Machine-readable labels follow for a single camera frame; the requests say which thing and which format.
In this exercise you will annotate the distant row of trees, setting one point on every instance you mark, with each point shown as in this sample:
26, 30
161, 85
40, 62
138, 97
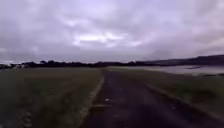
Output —
83, 63

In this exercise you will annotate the dark asphalt path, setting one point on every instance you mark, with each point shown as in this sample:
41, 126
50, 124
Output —
128, 106

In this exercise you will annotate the pale stone path edge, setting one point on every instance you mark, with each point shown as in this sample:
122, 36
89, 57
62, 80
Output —
89, 103

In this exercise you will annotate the grey water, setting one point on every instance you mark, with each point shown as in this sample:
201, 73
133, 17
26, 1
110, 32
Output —
186, 69

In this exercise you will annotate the grass field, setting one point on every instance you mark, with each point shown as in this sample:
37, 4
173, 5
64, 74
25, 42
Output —
43, 93

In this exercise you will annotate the grass verge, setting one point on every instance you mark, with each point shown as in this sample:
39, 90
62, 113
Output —
190, 88

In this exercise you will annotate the distant dark hill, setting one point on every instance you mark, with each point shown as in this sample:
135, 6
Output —
196, 61

